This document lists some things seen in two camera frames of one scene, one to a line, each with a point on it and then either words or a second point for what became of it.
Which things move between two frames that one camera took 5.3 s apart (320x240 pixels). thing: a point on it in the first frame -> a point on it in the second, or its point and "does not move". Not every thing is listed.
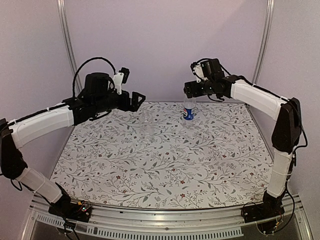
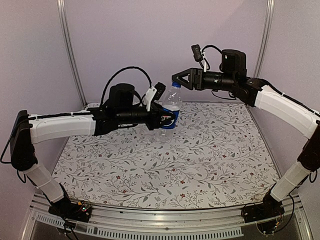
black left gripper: (134, 106) -> (157, 113)
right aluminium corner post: (267, 24) does not move
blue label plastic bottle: (189, 111) -> (172, 101)
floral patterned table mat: (222, 160) does not move
